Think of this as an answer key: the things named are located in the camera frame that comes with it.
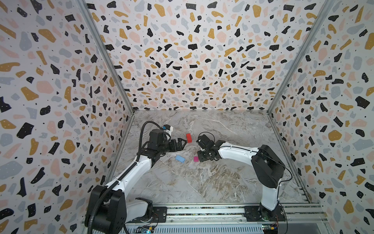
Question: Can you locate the light blue wood block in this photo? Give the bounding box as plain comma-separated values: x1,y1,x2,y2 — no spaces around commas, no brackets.
175,155,186,163

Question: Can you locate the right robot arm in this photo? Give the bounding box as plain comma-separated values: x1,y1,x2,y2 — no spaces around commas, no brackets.
196,135,286,220

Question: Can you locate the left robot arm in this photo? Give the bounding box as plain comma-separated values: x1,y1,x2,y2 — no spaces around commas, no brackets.
84,126,188,234

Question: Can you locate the red wood block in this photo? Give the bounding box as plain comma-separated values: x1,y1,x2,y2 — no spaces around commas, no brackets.
186,134,192,143

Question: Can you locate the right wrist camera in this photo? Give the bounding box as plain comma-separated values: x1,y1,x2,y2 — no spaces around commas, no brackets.
196,134,215,151

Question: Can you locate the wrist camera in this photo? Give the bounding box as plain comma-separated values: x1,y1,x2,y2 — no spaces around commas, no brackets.
196,134,215,151
162,124,173,136

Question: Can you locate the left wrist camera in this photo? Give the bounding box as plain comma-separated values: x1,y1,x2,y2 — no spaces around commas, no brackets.
162,124,173,136

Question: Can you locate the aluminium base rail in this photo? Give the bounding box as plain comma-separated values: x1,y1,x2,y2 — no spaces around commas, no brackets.
120,203,333,234

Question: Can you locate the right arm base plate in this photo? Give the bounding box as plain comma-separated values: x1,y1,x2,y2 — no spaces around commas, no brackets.
244,204,286,222

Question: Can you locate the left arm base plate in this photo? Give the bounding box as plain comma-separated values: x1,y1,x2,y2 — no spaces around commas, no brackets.
126,206,168,224

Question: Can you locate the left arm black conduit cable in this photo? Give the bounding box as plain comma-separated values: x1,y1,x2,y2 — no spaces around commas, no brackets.
87,120,163,234

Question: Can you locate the left frame aluminium post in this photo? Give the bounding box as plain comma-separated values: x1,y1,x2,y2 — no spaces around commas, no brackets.
72,0,135,115

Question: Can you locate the frame aluminium post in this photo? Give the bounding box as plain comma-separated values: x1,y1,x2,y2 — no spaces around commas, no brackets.
72,0,135,115
267,0,337,115

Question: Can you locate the right frame aluminium post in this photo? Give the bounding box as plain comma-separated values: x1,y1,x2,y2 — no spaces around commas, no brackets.
267,0,337,115

